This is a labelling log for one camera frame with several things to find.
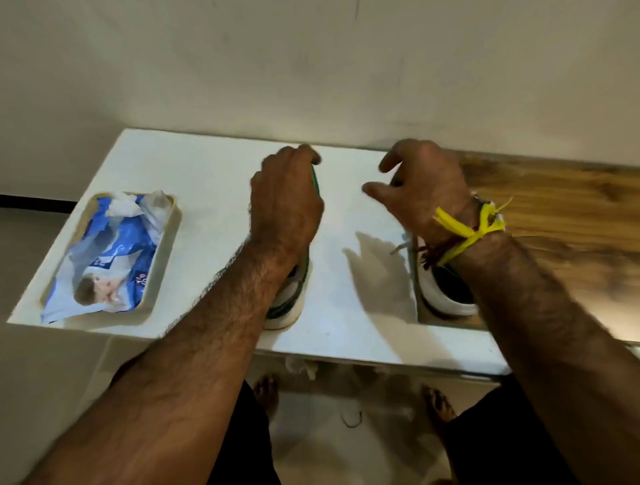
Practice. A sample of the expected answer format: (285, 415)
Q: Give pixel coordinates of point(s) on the person's left hand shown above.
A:
(285, 205)

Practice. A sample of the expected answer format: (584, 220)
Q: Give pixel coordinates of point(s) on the person's right hand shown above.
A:
(430, 195)

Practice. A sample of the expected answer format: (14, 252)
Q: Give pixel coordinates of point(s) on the white shoelace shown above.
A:
(400, 247)

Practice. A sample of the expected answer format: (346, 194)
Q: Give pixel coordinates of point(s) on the green sneaker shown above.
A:
(287, 305)
(440, 300)

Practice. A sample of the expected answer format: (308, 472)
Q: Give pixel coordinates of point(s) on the white wet wipe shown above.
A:
(122, 205)

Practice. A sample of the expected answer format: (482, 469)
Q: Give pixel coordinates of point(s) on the person's left forearm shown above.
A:
(170, 389)

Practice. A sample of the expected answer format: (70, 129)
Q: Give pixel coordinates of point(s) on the person's right forearm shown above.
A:
(555, 360)

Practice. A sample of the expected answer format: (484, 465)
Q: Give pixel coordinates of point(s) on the blue wet wipe packet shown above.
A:
(115, 250)

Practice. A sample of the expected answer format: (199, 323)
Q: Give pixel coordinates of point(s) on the person's left foot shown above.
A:
(266, 394)

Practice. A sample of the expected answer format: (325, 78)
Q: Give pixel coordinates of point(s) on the person's foot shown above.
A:
(266, 394)
(440, 409)

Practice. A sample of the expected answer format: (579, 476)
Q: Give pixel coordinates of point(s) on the person's right foot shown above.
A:
(440, 409)

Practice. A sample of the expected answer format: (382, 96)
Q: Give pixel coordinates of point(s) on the yellow thread wristband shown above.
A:
(482, 222)

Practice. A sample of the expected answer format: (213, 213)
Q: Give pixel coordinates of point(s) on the beige plastic tray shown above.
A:
(165, 260)

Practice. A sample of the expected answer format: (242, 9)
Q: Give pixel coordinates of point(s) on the brown wooden board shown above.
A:
(575, 210)

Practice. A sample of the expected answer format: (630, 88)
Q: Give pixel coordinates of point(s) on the white crumpled paper scrap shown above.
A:
(300, 367)

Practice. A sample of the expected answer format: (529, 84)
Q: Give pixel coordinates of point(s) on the black loop band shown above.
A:
(344, 422)

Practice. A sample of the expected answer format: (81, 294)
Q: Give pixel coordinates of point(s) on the black shorts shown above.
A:
(500, 434)

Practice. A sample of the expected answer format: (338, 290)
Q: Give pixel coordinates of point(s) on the black skirting strip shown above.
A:
(35, 203)

